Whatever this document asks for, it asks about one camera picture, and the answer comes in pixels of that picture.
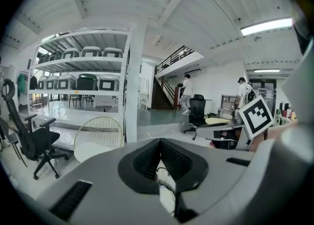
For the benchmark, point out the black wall-mounted bar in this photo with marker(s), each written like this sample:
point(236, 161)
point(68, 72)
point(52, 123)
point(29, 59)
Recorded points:
point(193, 70)

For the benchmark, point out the black mesh office chair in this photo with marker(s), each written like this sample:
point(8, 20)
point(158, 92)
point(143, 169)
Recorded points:
point(196, 111)

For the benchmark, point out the white metal shelving unit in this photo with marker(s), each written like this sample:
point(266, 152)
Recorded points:
point(123, 96)

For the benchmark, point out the dark wooden staircase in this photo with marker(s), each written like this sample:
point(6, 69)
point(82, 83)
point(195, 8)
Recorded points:
point(162, 96)

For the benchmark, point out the grey side chair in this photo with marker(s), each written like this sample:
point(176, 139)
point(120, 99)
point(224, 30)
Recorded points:
point(9, 133)

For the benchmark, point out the person's right forearm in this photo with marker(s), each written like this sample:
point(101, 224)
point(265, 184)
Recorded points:
point(277, 133)

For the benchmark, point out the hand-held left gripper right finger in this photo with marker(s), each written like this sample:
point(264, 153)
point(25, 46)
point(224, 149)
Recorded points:
point(186, 170)

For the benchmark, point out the grey open cabinet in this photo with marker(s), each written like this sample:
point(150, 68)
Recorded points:
point(227, 106)

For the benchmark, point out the black metal railing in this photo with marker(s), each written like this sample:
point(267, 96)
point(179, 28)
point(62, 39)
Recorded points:
point(174, 58)

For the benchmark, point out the green hanging garment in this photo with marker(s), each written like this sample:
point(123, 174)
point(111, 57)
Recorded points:
point(22, 84)

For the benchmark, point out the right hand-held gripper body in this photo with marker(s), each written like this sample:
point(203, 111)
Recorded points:
point(256, 118)

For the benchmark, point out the dark green appliance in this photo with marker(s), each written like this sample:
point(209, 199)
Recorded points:
point(87, 81)

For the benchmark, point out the black hanging garment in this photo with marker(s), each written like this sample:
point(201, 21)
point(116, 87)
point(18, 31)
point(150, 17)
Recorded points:
point(33, 82)

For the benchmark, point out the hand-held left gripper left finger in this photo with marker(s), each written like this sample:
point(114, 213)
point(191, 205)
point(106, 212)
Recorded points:
point(139, 170)

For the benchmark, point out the round wooden table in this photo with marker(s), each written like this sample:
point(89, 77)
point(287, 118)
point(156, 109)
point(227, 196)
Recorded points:
point(218, 120)

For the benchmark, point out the black glass door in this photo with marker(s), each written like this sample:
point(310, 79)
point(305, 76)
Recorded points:
point(263, 91)

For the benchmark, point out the ceiling light strip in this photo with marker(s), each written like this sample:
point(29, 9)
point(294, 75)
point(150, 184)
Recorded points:
point(267, 71)
point(266, 26)

